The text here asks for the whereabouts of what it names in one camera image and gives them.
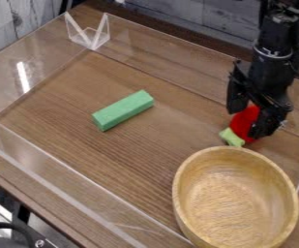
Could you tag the clear acrylic enclosure wall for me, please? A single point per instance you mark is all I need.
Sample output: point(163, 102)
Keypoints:
point(100, 185)

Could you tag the wooden bowl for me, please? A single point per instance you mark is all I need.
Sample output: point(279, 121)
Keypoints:
point(233, 199)

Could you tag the black device with knob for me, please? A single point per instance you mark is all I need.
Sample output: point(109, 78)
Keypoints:
point(29, 241)

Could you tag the green foam block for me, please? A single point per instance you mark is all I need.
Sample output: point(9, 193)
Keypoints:
point(121, 110)

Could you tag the red plush strawberry toy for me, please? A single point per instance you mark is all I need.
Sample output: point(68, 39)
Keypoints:
point(235, 134)

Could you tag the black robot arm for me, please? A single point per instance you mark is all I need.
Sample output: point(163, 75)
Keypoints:
point(279, 31)

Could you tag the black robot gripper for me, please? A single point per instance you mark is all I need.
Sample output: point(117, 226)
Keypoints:
point(260, 81)

